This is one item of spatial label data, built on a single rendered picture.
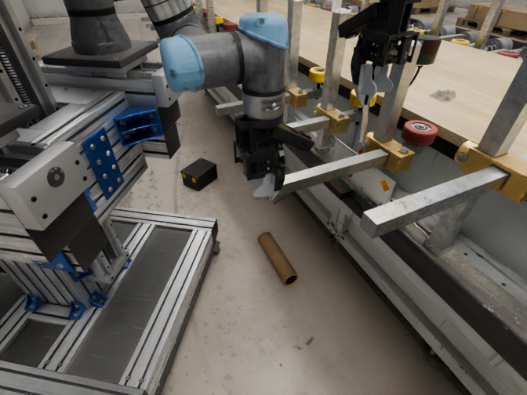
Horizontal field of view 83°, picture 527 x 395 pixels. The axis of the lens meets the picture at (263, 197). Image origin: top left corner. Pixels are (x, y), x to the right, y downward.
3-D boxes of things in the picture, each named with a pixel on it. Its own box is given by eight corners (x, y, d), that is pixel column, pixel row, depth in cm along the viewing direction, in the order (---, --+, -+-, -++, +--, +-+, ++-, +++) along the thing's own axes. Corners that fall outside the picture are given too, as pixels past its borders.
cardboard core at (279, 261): (284, 277, 138) (257, 234, 159) (283, 288, 143) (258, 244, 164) (299, 272, 141) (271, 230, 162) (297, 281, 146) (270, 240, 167)
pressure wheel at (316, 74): (325, 103, 115) (329, 73, 107) (305, 101, 116) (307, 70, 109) (328, 96, 120) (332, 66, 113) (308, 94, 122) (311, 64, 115)
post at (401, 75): (361, 211, 92) (411, 41, 61) (354, 205, 95) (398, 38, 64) (370, 208, 93) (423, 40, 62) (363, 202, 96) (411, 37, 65)
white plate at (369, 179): (383, 211, 81) (394, 183, 75) (329, 164, 100) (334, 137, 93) (385, 211, 82) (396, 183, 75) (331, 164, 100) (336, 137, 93)
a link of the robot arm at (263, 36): (226, 12, 45) (277, 9, 48) (230, 85, 52) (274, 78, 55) (243, 21, 40) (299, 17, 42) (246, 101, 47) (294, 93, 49)
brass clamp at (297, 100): (294, 109, 111) (295, 96, 107) (278, 96, 120) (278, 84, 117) (308, 106, 113) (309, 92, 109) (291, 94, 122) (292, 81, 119)
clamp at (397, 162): (394, 174, 74) (400, 157, 71) (359, 149, 84) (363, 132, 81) (411, 168, 76) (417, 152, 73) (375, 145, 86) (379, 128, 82)
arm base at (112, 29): (61, 53, 80) (44, 10, 73) (95, 40, 91) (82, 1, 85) (113, 56, 78) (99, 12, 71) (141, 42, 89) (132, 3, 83)
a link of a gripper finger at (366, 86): (365, 115, 62) (376, 68, 56) (348, 105, 66) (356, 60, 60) (377, 113, 63) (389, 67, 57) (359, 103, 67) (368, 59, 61)
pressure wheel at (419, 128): (408, 173, 79) (423, 135, 71) (386, 159, 84) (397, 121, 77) (429, 166, 81) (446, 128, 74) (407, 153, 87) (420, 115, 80)
